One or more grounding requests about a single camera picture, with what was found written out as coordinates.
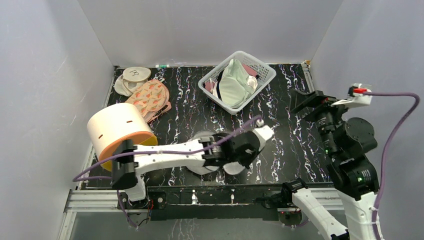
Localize white mesh laundry bag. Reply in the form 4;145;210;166
187;130;248;176

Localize light green bra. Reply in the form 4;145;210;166
216;58;258;109

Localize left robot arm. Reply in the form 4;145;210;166
111;128;274;208

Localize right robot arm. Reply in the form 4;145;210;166
256;86;383;240

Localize white crumpled cloth bag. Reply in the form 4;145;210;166
204;75;258;102

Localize white plastic laundry basket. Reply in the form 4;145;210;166
198;51;276;115

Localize white orange cylindrical container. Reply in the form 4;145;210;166
87;103;158;162

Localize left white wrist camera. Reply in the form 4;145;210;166
252;119;275;151

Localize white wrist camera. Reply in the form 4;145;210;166
330;83;372;109
252;119;275;151

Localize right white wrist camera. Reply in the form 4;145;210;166
330;83;372;109

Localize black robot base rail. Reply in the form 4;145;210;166
117;183;304;229

